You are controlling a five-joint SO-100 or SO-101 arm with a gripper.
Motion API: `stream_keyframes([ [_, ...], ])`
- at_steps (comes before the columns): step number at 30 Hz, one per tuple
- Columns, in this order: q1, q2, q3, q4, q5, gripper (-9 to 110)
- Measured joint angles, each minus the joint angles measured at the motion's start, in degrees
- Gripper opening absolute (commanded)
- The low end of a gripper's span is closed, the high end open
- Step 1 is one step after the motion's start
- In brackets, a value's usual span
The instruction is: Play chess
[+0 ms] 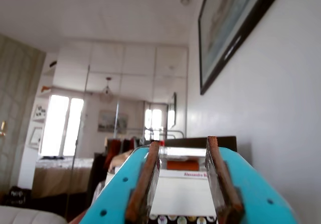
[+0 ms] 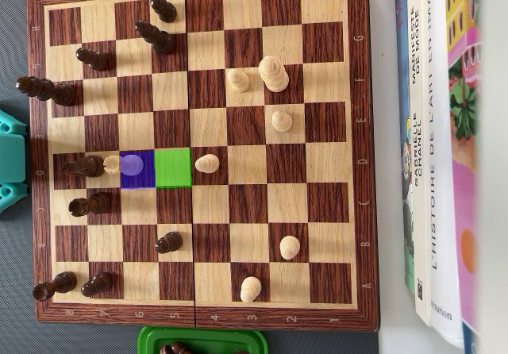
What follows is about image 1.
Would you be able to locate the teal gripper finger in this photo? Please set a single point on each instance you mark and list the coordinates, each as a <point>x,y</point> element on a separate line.
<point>253,196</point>
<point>115,196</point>

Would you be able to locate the white book with red lettering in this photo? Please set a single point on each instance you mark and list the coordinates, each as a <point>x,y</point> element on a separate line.
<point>180,175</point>

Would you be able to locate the clear bottle with red cap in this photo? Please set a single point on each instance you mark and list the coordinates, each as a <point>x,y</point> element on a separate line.
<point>162,143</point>

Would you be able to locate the colourful illustrated book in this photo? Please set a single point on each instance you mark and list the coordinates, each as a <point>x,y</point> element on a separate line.
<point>183,219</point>

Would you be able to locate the orange book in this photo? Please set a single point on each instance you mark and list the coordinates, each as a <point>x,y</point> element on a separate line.
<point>183,165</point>

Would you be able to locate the dark wooden board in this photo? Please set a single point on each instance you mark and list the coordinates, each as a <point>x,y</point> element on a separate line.
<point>190,141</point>

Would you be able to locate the white cushion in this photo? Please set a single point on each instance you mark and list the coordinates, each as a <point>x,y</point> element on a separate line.
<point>30,215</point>

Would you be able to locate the black bag with white print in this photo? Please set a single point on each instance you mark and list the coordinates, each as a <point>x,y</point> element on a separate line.
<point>16,196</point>

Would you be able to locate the mirrored white wardrobe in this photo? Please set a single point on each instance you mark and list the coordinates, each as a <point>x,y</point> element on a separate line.
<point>138,63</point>

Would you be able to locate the beige panelled door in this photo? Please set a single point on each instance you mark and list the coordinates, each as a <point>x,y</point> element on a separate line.
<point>20,96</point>

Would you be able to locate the large dark framed picture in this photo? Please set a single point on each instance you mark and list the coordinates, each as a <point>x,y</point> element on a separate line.
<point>225,20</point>

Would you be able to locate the round white smoke detector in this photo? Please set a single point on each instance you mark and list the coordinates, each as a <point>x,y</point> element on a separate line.
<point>185,0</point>

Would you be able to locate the small framed wall picture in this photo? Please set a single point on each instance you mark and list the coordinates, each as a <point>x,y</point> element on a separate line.
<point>35,136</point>
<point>39,112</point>

